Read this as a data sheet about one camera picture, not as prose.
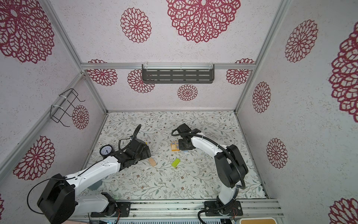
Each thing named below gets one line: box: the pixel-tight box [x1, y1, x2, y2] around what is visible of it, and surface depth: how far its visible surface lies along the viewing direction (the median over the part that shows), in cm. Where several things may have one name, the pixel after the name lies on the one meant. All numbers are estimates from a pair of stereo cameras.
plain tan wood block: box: [148, 157, 157, 167], surface depth 92 cm
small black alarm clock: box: [99, 143, 115, 160], surface depth 95 cm
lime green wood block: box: [171, 158, 181, 168], surface depth 92 cm
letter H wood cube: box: [171, 141, 179, 147], surface depth 99 cm
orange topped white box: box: [239, 217, 278, 224], surface depth 67 cm
